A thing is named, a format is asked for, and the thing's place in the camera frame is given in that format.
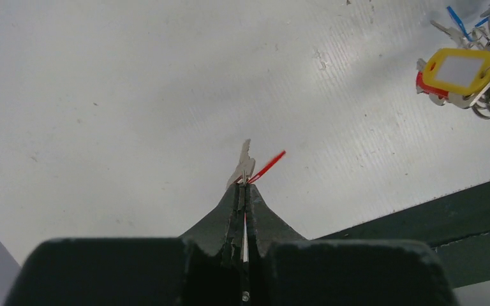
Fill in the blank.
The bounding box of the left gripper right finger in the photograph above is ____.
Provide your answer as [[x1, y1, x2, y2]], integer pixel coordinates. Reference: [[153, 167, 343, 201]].
[[244, 184, 459, 305]]

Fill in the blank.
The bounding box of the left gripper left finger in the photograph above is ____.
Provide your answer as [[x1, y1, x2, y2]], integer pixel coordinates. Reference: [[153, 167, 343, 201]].
[[5, 184, 242, 305]]

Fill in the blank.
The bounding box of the key with red tag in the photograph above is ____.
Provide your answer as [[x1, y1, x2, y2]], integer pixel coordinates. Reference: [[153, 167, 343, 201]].
[[225, 138, 286, 189]]

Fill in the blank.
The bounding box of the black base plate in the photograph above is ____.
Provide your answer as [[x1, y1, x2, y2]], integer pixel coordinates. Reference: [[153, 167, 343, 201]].
[[324, 182, 490, 288]]

